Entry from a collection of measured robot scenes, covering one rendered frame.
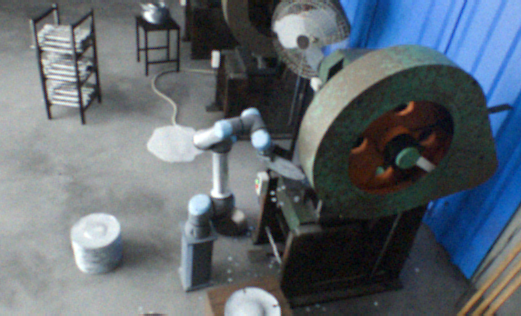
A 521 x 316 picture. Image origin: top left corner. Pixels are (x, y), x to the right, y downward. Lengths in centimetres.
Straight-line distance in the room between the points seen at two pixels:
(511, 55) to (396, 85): 143
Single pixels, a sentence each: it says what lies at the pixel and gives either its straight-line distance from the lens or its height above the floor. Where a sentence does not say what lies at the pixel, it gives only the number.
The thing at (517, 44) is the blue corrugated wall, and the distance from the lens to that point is 304.
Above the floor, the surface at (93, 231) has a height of 25.
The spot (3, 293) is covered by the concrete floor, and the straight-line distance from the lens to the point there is 306.
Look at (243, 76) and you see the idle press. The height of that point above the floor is 64.
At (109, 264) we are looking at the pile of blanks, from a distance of 296.
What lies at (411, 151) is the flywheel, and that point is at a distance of 189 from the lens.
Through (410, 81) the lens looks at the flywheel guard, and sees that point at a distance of 175.
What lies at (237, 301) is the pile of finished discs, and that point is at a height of 35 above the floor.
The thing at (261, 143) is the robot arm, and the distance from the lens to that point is 186.
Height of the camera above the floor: 235
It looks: 37 degrees down
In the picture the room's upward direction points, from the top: 9 degrees clockwise
